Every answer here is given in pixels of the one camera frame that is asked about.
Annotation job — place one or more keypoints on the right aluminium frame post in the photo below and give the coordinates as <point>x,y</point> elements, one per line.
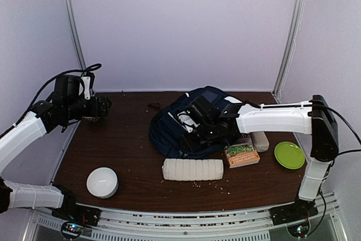
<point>289,49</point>

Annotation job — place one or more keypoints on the left aluminium frame post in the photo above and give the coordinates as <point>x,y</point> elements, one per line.
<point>74,34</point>

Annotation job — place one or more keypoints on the purple cover paperback book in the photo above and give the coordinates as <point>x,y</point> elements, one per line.
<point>244,139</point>

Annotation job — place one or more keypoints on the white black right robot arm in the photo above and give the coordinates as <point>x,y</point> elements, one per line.
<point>310,117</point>

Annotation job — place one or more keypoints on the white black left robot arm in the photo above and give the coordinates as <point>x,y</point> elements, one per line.
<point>71,101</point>

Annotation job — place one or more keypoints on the white front rail frame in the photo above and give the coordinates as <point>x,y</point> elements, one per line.
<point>244,224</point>

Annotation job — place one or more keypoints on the beige glasses case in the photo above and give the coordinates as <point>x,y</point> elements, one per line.
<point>260,141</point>

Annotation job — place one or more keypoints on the navy blue student backpack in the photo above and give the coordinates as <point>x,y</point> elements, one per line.
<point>165,131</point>

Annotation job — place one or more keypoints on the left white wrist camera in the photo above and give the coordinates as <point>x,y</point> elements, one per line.
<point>86,85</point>

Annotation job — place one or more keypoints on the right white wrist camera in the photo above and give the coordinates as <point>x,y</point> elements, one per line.
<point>186,121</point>

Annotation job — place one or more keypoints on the pink patterned small bowl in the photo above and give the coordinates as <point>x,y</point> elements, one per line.
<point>91,119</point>

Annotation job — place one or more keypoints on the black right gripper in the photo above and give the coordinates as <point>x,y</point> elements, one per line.
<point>188,144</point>

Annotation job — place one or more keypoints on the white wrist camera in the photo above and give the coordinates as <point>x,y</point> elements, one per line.
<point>86,85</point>
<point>186,121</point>

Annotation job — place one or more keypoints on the white ceramic bowl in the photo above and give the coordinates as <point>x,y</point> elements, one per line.
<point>102,183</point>

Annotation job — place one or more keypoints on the aluminium frame post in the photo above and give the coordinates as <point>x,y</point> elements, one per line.
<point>289,49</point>
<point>74,34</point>

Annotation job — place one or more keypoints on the orange treehouse paperback book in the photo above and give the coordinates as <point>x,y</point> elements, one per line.
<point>241,155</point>

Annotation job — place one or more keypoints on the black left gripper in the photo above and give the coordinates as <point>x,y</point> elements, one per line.
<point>103,109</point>

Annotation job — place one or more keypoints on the green plate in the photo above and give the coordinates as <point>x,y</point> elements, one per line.
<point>289,155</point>

